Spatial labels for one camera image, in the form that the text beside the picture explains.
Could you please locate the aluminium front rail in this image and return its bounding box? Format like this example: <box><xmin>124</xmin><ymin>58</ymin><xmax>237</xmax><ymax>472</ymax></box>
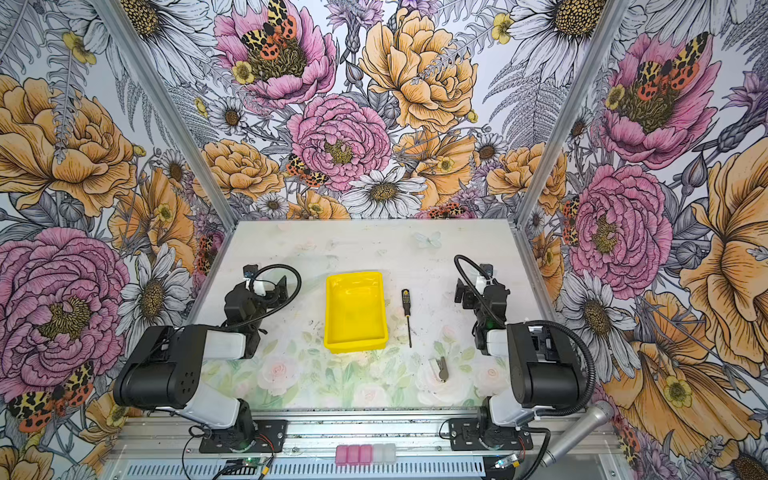
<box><xmin>113</xmin><ymin>409</ymin><xmax>619</xmax><ymax>463</ymax></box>

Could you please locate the yellow plastic bin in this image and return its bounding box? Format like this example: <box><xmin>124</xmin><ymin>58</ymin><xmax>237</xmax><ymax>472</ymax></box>
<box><xmin>324</xmin><ymin>272</ymin><xmax>389</xmax><ymax>355</ymax></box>

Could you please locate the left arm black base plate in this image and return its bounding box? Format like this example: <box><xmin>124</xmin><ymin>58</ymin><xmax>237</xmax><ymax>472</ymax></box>
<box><xmin>199</xmin><ymin>419</ymin><xmax>288</xmax><ymax>454</ymax></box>

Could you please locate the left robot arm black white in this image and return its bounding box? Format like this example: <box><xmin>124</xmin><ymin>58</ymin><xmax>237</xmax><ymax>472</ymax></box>
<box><xmin>113</xmin><ymin>280</ymin><xmax>287</xmax><ymax>450</ymax></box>

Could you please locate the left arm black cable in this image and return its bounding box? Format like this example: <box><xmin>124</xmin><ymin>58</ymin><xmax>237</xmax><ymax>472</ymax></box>
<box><xmin>224</xmin><ymin>263</ymin><xmax>303</xmax><ymax>332</ymax></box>

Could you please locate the pink white button block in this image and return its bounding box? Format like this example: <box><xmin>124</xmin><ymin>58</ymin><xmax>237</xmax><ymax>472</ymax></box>
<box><xmin>334</xmin><ymin>443</ymin><xmax>397</xmax><ymax>466</ymax></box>

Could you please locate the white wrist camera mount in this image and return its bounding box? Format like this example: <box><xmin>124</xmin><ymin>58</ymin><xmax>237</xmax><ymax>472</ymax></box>
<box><xmin>475</xmin><ymin>263</ymin><xmax>494</xmax><ymax>294</ymax></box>
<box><xmin>242</xmin><ymin>264</ymin><xmax>287</xmax><ymax>297</ymax></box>

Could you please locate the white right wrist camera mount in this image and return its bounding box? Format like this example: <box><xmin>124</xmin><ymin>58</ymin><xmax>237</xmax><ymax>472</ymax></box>
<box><xmin>475</xmin><ymin>263</ymin><xmax>494</xmax><ymax>294</ymax></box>

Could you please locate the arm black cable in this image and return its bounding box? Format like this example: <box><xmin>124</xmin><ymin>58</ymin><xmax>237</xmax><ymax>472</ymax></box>
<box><xmin>453</xmin><ymin>254</ymin><xmax>509</xmax><ymax>330</ymax></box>
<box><xmin>224</xmin><ymin>263</ymin><xmax>303</xmax><ymax>332</ymax></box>

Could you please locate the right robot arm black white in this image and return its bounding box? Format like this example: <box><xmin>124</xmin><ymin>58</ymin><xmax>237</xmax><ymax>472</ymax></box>
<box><xmin>462</xmin><ymin>282</ymin><xmax>596</xmax><ymax>449</ymax></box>

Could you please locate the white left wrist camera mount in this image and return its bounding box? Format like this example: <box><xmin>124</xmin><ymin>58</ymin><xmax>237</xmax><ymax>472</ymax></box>
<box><xmin>242</xmin><ymin>264</ymin><xmax>287</xmax><ymax>297</ymax></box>

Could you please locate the small grey white clip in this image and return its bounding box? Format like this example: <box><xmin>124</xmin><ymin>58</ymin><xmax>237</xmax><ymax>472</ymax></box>
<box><xmin>429</xmin><ymin>356</ymin><xmax>449</xmax><ymax>383</ymax></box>

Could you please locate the black yellow screwdriver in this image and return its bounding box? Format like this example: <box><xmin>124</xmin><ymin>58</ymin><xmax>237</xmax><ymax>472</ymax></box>
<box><xmin>401</xmin><ymin>289</ymin><xmax>413</xmax><ymax>347</ymax></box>

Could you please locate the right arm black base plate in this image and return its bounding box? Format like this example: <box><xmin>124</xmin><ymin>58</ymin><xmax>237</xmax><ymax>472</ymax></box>
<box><xmin>440</xmin><ymin>417</ymin><xmax>533</xmax><ymax>452</ymax></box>

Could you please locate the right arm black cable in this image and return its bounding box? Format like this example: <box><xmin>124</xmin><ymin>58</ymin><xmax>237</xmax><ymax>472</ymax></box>
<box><xmin>453</xmin><ymin>254</ymin><xmax>509</xmax><ymax>330</ymax></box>

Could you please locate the silver microphone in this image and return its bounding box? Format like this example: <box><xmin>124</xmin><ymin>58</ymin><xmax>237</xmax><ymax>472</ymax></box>
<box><xmin>542</xmin><ymin>400</ymin><xmax>615</xmax><ymax>467</ymax></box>

